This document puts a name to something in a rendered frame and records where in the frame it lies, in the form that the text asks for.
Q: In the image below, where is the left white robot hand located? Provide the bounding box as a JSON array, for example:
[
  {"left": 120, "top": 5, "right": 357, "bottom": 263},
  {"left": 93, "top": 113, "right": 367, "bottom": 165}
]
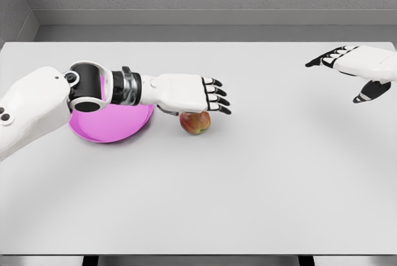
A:
[{"left": 156, "top": 73, "right": 233, "bottom": 116}]

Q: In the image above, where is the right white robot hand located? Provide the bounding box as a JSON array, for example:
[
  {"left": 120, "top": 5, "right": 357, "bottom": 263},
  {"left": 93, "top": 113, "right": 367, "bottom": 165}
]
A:
[{"left": 305, "top": 45, "right": 392, "bottom": 104}]

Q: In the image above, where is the red apple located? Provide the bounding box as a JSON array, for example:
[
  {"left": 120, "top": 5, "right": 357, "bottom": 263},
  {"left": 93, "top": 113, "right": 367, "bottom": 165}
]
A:
[{"left": 179, "top": 111, "right": 212, "bottom": 136}]

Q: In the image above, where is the pink plate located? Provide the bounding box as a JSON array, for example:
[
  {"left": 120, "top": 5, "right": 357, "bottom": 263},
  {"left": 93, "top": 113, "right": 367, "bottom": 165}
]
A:
[{"left": 68, "top": 73, "right": 155, "bottom": 144}]

